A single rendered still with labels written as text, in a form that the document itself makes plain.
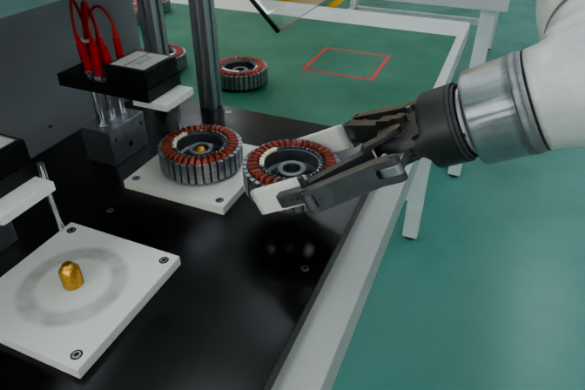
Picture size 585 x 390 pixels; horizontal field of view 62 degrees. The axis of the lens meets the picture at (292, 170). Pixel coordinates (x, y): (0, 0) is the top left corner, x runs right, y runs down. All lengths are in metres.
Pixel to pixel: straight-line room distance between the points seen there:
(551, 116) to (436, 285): 1.26
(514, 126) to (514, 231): 1.53
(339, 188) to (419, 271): 1.25
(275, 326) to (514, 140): 0.27
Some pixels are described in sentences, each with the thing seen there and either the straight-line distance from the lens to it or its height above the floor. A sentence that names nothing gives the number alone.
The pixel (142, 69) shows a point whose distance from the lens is 0.64.
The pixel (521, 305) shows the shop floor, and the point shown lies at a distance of 1.68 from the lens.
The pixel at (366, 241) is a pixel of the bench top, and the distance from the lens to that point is 0.61.
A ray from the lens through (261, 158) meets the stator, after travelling 0.56.
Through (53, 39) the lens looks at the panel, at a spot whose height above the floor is 0.92.
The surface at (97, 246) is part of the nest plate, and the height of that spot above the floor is 0.78.
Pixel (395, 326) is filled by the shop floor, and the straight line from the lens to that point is 1.51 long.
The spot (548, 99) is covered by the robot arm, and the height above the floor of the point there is 0.98.
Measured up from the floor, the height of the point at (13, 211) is 0.88.
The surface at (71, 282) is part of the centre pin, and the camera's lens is 0.53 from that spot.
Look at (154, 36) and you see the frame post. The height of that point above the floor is 0.89.
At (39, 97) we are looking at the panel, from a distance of 0.80.
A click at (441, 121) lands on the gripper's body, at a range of 0.45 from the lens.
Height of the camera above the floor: 1.14
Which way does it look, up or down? 33 degrees down
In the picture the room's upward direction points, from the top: straight up
